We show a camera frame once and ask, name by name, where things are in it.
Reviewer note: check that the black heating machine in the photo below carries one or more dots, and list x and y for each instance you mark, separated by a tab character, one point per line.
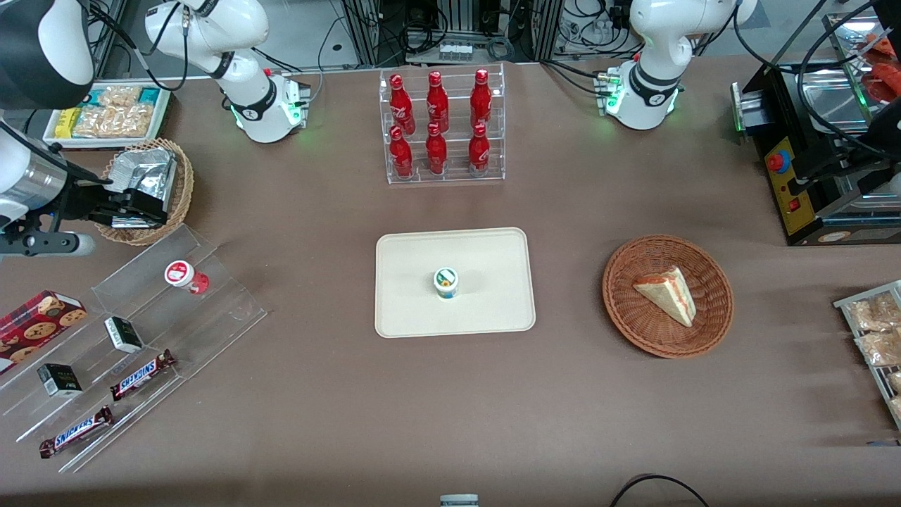
809	176

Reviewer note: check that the red cola bottle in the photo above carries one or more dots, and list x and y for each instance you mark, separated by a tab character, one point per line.
481	98
437	102
400	105
436	151
400	155
479	149

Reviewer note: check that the clear bag of crackers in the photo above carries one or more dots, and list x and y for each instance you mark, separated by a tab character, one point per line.
873	313
880	347

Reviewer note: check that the large clear cracker bag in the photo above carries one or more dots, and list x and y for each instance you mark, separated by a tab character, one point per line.
116	121

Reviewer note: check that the silver foil container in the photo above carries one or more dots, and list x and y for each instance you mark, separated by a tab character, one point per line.
144	169

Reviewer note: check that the white snack tray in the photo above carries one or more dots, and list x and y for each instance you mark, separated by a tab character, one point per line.
105	144

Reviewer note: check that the red gum bottle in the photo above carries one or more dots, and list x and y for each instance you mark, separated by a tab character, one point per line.
184	276

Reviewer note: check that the cream plastic tray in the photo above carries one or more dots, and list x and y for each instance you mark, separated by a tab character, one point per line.
493	310

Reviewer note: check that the wrapped triangle sandwich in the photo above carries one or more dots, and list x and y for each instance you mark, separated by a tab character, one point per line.
669	296

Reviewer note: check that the small clear cracker bag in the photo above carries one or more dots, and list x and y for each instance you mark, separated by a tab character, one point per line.
121	95

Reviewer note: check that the white power strip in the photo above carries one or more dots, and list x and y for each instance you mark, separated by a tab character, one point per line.
455	51

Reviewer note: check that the tan wicker basket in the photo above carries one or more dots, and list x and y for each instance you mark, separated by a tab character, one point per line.
184	190

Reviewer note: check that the red cookie box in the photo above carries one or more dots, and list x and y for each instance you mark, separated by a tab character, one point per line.
35	327

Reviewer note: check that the brown snickers bar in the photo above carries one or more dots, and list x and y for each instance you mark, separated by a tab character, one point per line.
143	374
76	432

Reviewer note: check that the small black box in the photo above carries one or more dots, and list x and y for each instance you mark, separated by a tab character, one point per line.
123	334
58	380

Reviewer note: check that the yellow snack bar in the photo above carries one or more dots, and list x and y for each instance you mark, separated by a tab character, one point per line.
67	123

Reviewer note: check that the brown wicker basket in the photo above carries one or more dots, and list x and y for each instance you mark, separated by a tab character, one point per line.
633	317

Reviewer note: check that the clear acrylic bottle rack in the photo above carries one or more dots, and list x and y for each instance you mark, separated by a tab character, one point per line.
456	176

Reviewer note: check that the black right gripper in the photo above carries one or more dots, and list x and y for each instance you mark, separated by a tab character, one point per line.
76	199

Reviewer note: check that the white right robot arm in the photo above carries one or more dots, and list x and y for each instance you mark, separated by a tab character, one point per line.
260	105

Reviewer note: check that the teal snack packet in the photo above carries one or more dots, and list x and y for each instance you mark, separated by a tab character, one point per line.
149	95

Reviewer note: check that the aluminium frame post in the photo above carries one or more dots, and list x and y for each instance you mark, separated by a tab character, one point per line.
109	32

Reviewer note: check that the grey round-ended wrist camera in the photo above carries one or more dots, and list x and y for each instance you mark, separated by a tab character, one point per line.
81	244

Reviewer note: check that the grey device edge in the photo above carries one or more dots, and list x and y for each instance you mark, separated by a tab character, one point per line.
459	501

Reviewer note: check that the clear acrylic tiered stand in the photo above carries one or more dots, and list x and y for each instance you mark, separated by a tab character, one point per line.
211	317

